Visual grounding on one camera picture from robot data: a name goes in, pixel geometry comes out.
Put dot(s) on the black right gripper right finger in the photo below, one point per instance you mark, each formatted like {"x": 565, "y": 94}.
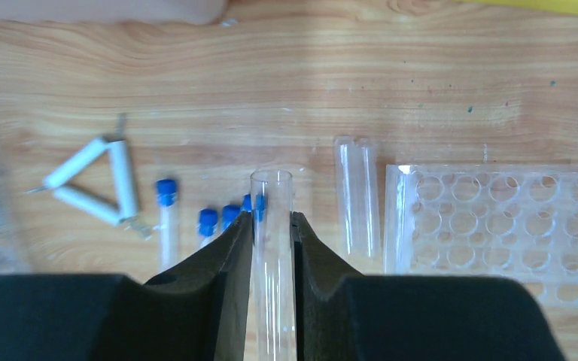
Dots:
{"x": 342, "y": 314}

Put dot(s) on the blue capped vial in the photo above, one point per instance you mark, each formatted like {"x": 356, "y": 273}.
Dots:
{"x": 206, "y": 226}
{"x": 167, "y": 197}
{"x": 229, "y": 214}
{"x": 256, "y": 206}

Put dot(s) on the yellow test tube rack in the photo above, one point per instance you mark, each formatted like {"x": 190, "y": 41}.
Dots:
{"x": 569, "y": 7}

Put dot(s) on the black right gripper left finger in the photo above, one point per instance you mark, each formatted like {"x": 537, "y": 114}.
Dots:
{"x": 196, "y": 310}

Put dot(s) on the pink plastic bin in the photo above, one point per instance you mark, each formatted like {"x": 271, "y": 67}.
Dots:
{"x": 196, "y": 12}

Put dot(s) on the clear glass test tube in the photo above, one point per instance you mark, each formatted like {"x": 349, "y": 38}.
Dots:
{"x": 273, "y": 274}

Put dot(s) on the white clay pipe triangle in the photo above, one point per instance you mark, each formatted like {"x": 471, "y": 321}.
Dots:
{"x": 99, "y": 180}

